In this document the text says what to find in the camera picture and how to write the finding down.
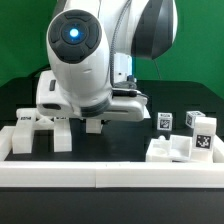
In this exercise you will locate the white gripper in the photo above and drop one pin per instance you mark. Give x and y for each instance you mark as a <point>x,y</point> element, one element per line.
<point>123,104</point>

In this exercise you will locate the white chair back frame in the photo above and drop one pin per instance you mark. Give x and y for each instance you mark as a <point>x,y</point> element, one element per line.
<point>30,124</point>

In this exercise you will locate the white chair seat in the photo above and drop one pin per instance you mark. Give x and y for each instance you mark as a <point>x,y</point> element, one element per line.
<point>175,149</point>

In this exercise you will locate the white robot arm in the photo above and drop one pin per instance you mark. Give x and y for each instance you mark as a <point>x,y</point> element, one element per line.
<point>82,40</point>

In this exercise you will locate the white U-shaped barrier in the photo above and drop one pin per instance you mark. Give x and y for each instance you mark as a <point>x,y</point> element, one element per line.
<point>104,175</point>

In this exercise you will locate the white marker sheet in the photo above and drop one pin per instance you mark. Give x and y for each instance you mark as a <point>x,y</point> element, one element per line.
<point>146,113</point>

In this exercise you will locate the white tagged cube left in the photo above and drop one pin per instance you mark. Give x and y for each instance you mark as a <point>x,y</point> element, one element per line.
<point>164,121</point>

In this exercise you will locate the white tagged cube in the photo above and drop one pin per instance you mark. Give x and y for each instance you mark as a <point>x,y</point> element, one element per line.
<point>164,121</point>
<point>191,116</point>

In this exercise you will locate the white tagged cube right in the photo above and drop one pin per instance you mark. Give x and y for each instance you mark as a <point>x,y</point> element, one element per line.
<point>191,116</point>

